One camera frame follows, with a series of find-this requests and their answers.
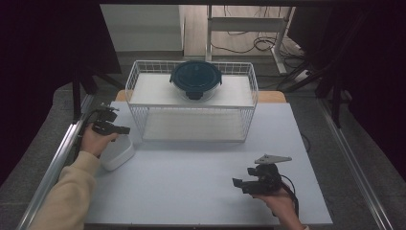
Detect black cables on floor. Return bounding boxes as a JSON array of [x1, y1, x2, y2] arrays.
[[210, 5, 307, 65]]

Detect white wire rack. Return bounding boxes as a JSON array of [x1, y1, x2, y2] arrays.
[[124, 59, 259, 144]]

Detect aluminium rail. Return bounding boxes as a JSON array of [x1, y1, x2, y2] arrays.
[[317, 95, 395, 230], [15, 94, 95, 230]]

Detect white metal desk frame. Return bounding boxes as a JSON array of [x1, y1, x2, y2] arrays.
[[205, 4, 296, 75]]

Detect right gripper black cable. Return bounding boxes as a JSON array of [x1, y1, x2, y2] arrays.
[[281, 174, 300, 219]]

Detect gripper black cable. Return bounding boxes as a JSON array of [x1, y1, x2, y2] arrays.
[[74, 108, 103, 161], [281, 174, 300, 219]]

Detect round container with dark lid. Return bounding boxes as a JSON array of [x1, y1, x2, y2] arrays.
[[169, 60, 223, 103]]

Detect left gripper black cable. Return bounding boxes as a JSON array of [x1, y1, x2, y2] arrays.
[[74, 108, 103, 161]]

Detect person's right hand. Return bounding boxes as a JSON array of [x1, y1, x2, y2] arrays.
[[253, 186, 301, 229]]

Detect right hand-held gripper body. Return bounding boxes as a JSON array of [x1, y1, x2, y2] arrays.
[[248, 153, 292, 194]]

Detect white square container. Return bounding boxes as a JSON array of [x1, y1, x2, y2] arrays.
[[100, 133, 136, 172]]

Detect black metal stand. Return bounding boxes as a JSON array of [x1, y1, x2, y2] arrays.
[[314, 63, 352, 128], [71, 65, 125, 124]]

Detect white power strip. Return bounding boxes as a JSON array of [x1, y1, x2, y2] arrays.
[[293, 69, 312, 82]]

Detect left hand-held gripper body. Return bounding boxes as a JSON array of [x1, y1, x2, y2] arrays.
[[92, 103, 120, 130]]

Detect person's left hand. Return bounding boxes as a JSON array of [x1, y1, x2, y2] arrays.
[[79, 124, 120, 157]]

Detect thin black cable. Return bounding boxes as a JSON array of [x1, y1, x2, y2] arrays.
[[300, 132, 312, 154]]

